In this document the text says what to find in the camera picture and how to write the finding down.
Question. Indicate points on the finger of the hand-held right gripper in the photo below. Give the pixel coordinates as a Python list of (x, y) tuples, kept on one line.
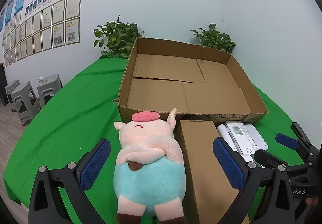
[(269, 158), (286, 141)]

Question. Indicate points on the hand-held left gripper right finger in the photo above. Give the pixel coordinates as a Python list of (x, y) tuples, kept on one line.
[(227, 161)]

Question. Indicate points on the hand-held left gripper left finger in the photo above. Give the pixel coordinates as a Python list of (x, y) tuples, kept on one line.
[(96, 161)]

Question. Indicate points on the long brown cardboard box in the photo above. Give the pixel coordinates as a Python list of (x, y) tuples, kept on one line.
[(201, 163)]

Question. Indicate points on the white handheld device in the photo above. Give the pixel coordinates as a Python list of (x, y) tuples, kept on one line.
[(222, 131)]

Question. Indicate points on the white box with barcode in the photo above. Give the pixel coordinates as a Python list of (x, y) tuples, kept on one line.
[(237, 130)]

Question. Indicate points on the pink pig plush toy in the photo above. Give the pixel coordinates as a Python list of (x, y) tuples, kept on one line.
[(148, 163)]

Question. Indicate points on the cardboard tray box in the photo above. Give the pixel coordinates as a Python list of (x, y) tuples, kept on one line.
[(163, 93)]

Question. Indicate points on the person's right hand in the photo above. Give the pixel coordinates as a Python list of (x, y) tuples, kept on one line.
[(311, 202)]

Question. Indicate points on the green tablecloth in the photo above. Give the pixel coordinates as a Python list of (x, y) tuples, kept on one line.
[(75, 118)]

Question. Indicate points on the grey plastic stool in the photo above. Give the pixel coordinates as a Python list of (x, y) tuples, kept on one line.
[(50, 88), (24, 98), (11, 90)]

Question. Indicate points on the paper cup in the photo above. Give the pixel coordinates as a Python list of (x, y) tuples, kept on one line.
[(41, 80)]

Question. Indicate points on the dark cabinet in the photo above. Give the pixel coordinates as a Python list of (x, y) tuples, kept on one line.
[(3, 85)]

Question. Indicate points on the small potted plant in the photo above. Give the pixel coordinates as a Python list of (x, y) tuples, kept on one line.
[(213, 38)]

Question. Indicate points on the bushy potted plant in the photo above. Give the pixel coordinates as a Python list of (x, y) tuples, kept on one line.
[(118, 35)]

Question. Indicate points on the wall of framed certificates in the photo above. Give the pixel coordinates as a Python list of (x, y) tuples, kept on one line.
[(59, 35)]

